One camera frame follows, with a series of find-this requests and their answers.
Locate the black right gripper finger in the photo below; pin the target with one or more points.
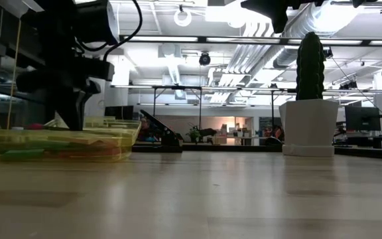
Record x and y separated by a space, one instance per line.
274 10

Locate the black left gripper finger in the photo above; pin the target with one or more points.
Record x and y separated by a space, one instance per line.
80 109
69 109

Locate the teal pen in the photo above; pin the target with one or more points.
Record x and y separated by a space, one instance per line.
45 145

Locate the green highlighter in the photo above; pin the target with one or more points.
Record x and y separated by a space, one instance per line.
22 154

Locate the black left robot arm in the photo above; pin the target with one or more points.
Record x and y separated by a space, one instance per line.
61 26

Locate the yellow transparent plastic box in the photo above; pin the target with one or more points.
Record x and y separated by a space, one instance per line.
124 139

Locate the green cactus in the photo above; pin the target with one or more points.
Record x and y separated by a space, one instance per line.
310 66

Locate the black ceiling spotlight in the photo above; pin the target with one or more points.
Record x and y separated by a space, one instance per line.
204 59

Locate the black hole punch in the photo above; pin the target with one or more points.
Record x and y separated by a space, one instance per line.
167 137

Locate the small green plant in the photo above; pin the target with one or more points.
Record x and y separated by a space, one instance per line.
194 134

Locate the black computer monitor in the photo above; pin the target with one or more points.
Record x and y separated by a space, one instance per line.
362 118

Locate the silver ventilation duct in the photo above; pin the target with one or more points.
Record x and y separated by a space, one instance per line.
307 23

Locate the black aluminium table frame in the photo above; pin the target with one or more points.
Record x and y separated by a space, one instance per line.
227 148

